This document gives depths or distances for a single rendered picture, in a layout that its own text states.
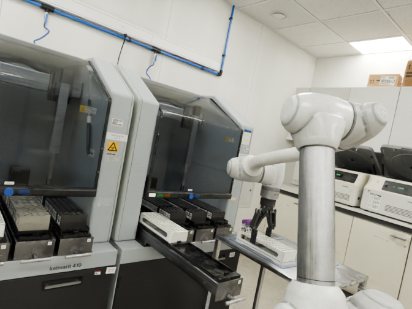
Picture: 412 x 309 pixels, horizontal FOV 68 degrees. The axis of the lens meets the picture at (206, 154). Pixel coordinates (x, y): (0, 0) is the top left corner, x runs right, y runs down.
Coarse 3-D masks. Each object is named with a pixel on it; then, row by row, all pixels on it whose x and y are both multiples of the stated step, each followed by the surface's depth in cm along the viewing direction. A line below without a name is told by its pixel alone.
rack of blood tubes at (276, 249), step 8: (240, 232) 154; (248, 232) 153; (248, 240) 152; (256, 240) 146; (264, 240) 145; (272, 240) 148; (256, 248) 145; (264, 248) 151; (272, 248) 138; (280, 248) 137; (288, 248) 139; (272, 256) 137; (280, 256) 134; (288, 256) 135; (280, 264) 134; (288, 264) 136
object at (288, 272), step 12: (216, 240) 159; (228, 240) 154; (288, 240) 174; (216, 252) 158; (240, 252) 145; (252, 252) 144; (264, 264) 133; (276, 264) 134; (336, 264) 149; (288, 276) 124; (336, 276) 134; (348, 276) 136; (360, 276) 139; (360, 288) 136; (204, 300) 161; (348, 300) 122
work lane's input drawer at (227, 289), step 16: (144, 240) 149; (160, 240) 141; (176, 256) 129; (192, 256) 129; (208, 256) 131; (192, 272) 120; (208, 272) 114; (224, 272) 115; (208, 288) 112; (224, 288) 111; (240, 288) 117; (224, 304) 108
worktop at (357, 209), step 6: (282, 186) 373; (288, 186) 387; (294, 186) 401; (294, 192) 353; (336, 204) 315; (342, 204) 314; (354, 210) 301; (360, 210) 296; (372, 216) 288; (378, 216) 284; (384, 216) 284; (396, 222) 272; (402, 222) 271
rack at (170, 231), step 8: (144, 216) 155; (152, 216) 156; (160, 216) 158; (144, 224) 154; (152, 224) 154; (160, 224) 144; (168, 224) 147; (176, 224) 149; (160, 232) 150; (168, 232) 138; (176, 232) 138; (184, 232) 141; (168, 240) 137; (176, 240) 138; (184, 240) 141
